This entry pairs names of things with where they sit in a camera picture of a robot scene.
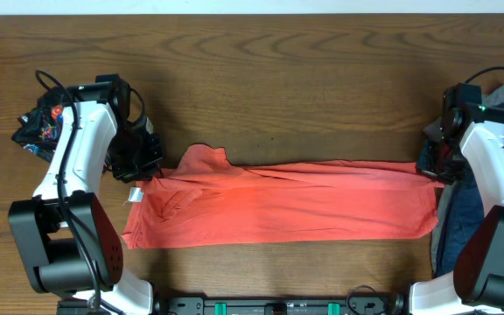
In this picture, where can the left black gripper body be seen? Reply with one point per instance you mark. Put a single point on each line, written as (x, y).
(139, 165)

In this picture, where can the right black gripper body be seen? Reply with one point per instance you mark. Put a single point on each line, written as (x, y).
(437, 159)

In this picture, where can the orange red soccer t-shirt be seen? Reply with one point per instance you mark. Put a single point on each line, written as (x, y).
(207, 201)

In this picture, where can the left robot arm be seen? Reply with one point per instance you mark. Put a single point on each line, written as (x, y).
(65, 239)

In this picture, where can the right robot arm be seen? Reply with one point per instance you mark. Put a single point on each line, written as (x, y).
(476, 284)

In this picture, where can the navy blue shirt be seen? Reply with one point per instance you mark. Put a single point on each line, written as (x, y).
(460, 213)

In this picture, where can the grey shirt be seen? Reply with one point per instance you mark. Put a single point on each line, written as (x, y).
(493, 99)

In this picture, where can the black printed folded shirt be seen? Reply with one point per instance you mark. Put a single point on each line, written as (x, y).
(40, 128)

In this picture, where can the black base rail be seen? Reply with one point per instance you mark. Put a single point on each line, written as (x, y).
(362, 304)

